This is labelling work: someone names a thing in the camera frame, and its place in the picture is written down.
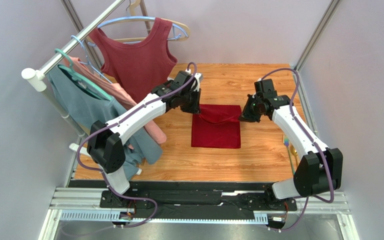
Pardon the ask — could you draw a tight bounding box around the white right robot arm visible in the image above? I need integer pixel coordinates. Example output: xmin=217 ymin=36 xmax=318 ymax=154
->
xmin=238 ymin=79 xmax=343 ymax=200

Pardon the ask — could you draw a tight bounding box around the pink hanging shirt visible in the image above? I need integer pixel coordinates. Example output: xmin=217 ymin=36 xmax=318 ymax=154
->
xmin=70 ymin=56 xmax=167 ymax=144

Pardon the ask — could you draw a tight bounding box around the iridescent fork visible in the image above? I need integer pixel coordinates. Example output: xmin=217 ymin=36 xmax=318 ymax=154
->
xmin=283 ymin=134 xmax=296 ymax=175

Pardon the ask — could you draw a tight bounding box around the teal clothes hanger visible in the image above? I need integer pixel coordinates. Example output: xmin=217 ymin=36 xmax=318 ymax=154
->
xmin=54 ymin=48 xmax=113 ymax=101

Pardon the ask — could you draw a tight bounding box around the blue wire clothes hanger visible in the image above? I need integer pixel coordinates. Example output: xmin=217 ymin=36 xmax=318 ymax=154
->
xmin=70 ymin=35 xmax=112 ymax=84

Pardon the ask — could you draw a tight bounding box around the red cloth napkin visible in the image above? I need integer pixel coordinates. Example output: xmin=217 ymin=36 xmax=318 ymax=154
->
xmin=191 ymin=104 xmax=241 ymax=149

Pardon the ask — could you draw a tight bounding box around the light blue clothes hanger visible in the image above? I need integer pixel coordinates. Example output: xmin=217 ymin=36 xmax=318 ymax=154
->
xmin=97 ymin=16 xmax=191 ymax=44

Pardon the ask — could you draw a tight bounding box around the wooden clothes hanger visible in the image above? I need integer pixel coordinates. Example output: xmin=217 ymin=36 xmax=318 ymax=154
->
xmin=126 ymin=0 xmax=173 ymax=44

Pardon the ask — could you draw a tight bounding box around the white clothes rack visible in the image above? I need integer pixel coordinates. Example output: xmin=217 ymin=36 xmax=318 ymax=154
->
xmin=20 ymin=0 xmax=194 ymax=177

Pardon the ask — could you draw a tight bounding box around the maroon tank top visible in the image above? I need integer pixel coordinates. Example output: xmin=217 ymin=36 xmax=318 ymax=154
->
xmin=88 ymin=28 xmax=178 ymax=102

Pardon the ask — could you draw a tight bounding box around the grey-blue hanging shirt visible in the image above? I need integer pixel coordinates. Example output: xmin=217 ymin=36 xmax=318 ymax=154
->
xmin=47 ymin=64 xmax=163 ymax=180

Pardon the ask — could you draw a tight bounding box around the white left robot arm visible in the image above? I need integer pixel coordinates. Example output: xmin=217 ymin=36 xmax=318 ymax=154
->
xmin=86 ymin=69 xmax=203 ymax=195

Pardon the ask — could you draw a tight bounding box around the gold spoon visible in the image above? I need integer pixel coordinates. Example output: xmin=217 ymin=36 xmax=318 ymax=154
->
xmin=290 ymin=147 xmax=299 ymax=166

